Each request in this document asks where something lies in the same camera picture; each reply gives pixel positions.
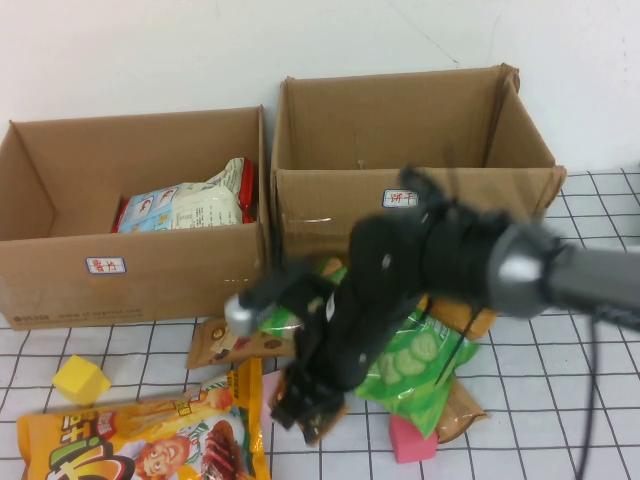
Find yellow foam block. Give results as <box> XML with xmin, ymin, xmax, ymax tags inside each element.
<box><xmin>52</xmin><ymin>354</ymin><xmax>113</xmax><ymax>407</ymax></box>

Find cardboard box with F2 print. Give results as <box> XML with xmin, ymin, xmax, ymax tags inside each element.
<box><xmin>0</xmin><ymin>104</ymin><xmax>275</xmax><ymax>331</ymax></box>

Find brown chocolate nut bar pack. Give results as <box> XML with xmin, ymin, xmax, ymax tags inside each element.
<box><xmin>185</xmin><ymin>317</ymin><xmax>296</xmax><ymax>370</ymax></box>

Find small brown snack wrapper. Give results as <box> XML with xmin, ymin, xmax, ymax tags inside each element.
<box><xmin>424</xmin><ymin>294</ymin><xmax>499</xmax><ymax>341</ymax></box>

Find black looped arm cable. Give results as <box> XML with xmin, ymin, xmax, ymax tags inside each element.
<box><xmin>397</xmin><ymin>166</ymin><xmax>454</xmax><ymax>216</ymax></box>

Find dark pink foam block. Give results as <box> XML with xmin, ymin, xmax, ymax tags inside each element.
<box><xmin>388</xmin><ymin>414</ymin><xmax>441</xmax><ymax>466</ymax></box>

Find long brown snack pack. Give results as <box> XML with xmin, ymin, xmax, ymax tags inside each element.
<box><xmin>437</xmin><ymin>374</ymin><xmax>489</xmax><ymax>444</ymax></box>

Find taped cardboard box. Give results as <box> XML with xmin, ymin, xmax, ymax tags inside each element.
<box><xmin>269</xmin><ymin>63</ymin><xmax>567</xmax><ymax>286</ymax></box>

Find green Lay's chips bag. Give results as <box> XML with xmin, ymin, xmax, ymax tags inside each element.
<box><xmin>257</xmin><ymin>254</ymin><xmax>481</xmax><ymax>441</ymax></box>

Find black cable tie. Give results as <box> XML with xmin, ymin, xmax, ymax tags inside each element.
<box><xmin>435</xmin><ymin>319</ymin><xmax>469</xmax><ymax>387</ymax></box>

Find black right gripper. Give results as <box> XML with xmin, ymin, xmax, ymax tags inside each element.
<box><xmin>272</xmin><ymin>278</ymin><xmax>417</xmax><ymax>432</ymax></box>

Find white label red characters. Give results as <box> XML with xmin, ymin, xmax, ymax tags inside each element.
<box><xmin>382</xmin><ymin>188</ymin><xmax>420</xmax><ymax>209</ymax></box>
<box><xmin>85</xmin><ymin>256</ymin><xmax>127</xmax><ymax>275</ymax></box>

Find orange cartoon chips bag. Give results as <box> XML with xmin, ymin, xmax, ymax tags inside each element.
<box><xmin>17</xmin><ymin>357</ymin><xmax>274</xmax><ymax>480</ymax></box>

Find white red shrimp chips bag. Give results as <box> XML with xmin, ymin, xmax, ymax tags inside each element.
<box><xmin>110</xmin><ymin>157</ymin><xmax>256</xmax><ymax>235</ymax></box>

